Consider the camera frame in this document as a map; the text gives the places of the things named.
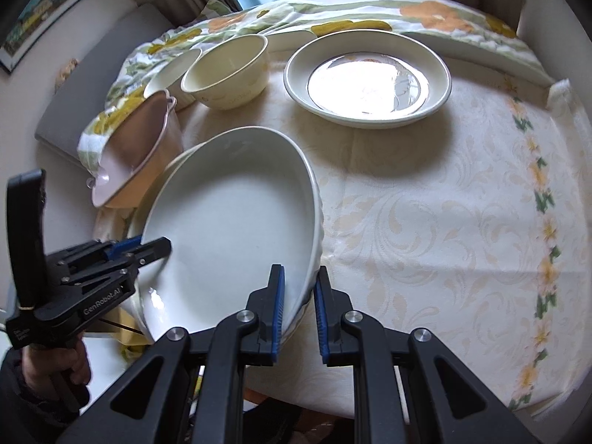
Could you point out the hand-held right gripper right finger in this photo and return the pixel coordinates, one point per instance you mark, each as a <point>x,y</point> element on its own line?
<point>321,326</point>

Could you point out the cream damask tablecloth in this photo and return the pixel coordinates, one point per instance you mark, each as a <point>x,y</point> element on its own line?
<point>416,222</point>

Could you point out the cream patterned bowl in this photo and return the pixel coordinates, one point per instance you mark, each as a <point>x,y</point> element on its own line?
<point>169,76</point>
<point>226,69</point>

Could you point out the framed wall picture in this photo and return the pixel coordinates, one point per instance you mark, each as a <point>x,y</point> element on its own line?
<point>41,14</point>

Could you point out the small brown ornament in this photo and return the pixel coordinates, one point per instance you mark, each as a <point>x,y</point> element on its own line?
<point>67,74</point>

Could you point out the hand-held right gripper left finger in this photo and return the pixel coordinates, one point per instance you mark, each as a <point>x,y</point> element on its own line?
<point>277,317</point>

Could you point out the white oval ribbed dish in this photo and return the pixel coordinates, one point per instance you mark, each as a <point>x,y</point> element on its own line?
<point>222,222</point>

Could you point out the floral striped blanket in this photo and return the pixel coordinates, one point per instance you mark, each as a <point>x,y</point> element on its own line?
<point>416,14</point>

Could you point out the person's left hand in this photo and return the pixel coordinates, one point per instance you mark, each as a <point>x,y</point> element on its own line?
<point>51,365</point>

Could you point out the round green-rimmed plate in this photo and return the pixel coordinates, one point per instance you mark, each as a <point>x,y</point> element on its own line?
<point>370,78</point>

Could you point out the grey seat cushion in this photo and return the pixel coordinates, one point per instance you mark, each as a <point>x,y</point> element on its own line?
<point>83,83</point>

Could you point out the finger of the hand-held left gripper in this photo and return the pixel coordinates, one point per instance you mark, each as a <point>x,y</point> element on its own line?
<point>150,249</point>
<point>122,246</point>

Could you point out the person's left forearm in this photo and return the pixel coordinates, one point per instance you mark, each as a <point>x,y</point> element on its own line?
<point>18,407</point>

